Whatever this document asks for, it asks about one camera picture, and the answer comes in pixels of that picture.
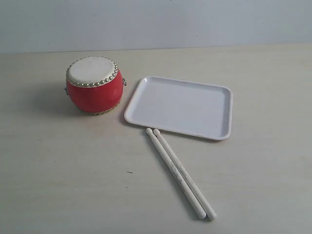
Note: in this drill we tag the white drumstick one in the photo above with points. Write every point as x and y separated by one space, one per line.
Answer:
177 176
211 215

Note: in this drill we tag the red small drum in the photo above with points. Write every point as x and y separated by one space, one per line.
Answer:
94 84

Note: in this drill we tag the white rectangular plastic tray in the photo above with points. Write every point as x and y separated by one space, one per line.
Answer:
182 107

